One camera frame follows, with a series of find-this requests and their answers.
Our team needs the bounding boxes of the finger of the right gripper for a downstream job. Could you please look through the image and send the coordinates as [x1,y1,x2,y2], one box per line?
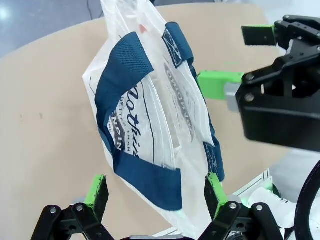
[241,14,320,76]

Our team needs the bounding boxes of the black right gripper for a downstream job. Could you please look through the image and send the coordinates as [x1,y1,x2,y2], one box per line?
[196,53,320,154]

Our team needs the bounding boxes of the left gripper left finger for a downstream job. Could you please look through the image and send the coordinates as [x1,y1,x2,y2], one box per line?
[31,174,113,240]

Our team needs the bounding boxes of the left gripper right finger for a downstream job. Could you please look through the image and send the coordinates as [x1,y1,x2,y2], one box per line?
[197,172,286,240]

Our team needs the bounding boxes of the clear shopping bag navy handles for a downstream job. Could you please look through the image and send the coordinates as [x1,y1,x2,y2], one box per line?
[82,0,227,240]

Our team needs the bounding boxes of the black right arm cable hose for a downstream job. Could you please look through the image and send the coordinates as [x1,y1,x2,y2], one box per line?
[294,158,320,240]

